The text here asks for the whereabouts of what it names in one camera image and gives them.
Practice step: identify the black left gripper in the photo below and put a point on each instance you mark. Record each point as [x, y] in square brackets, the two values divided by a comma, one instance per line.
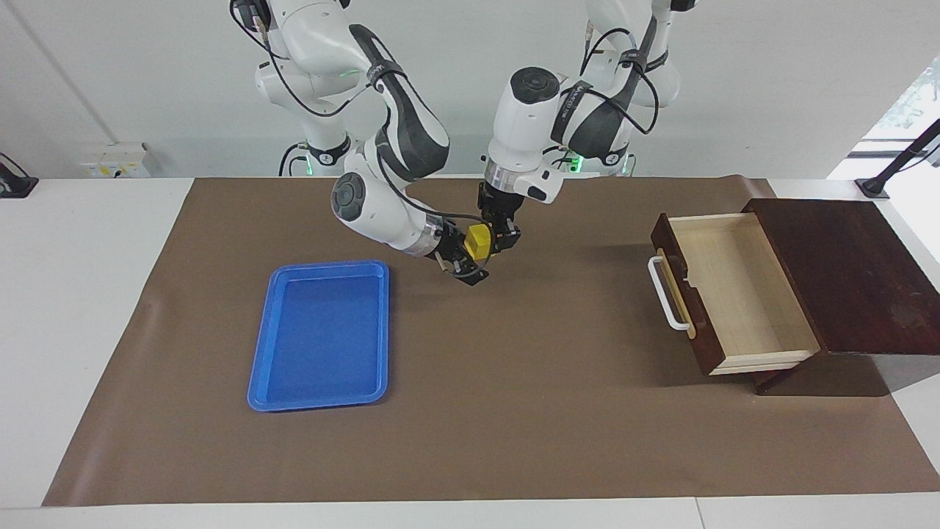
[501, 202]

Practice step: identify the yellow cube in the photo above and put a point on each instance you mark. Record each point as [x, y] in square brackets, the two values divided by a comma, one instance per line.
[478, 241]

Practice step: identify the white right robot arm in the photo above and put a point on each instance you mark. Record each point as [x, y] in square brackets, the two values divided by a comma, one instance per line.
[382, 213]

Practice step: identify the dark wooden cabinet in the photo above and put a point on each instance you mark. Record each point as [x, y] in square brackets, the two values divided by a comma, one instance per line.
[852, 279]

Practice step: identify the black angled stand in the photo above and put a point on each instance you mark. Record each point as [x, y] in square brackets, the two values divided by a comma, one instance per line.
[899, 158]

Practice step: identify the brown table mat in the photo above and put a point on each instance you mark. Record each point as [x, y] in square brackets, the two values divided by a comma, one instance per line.
[514, 411]

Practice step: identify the blue plastic tray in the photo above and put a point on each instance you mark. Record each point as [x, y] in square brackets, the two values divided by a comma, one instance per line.
[323, 338]

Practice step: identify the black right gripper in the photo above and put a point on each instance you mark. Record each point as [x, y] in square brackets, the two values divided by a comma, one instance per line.
[448, 248]

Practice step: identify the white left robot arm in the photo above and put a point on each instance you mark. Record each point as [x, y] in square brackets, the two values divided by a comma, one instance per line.
[525, 125]

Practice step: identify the white wall outlet box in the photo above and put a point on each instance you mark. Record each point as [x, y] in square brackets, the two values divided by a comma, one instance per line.
[110, 162]

